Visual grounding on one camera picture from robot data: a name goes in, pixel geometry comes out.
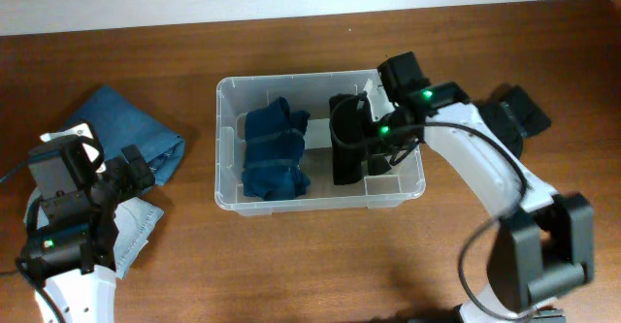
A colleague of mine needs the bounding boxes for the large black taped garment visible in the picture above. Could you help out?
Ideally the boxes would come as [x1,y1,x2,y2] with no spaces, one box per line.
[329,94,391,185]

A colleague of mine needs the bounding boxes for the small black taped garment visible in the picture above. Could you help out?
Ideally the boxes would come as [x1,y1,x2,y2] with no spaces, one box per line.
[475,83,552,158]

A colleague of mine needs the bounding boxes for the teal taped garment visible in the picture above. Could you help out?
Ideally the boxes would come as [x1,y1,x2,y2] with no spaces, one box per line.
[242,97,311,201]

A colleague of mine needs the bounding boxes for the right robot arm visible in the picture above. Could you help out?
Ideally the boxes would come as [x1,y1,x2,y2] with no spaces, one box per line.
[369,52,595,322]

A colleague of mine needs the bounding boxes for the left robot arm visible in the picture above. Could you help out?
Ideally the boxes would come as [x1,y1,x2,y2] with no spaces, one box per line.
[16,135,155,322]

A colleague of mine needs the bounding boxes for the light blue folded jeans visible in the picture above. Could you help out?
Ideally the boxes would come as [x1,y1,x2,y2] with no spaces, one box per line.
[23,186,165,280]

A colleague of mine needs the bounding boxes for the dark blue folded jeans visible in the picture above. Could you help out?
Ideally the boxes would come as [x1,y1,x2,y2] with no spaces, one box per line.
[64,85,185,185]

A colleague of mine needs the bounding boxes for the white label in bin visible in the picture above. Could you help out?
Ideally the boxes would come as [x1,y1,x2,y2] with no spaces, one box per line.
[304,118,332,149]

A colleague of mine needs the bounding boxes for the clear plastic storage bin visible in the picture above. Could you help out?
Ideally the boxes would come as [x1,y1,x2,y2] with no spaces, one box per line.
[214,69,426,216]

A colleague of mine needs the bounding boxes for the right black cable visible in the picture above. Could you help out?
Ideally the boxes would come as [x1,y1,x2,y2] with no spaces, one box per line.
[328,92,530,322]

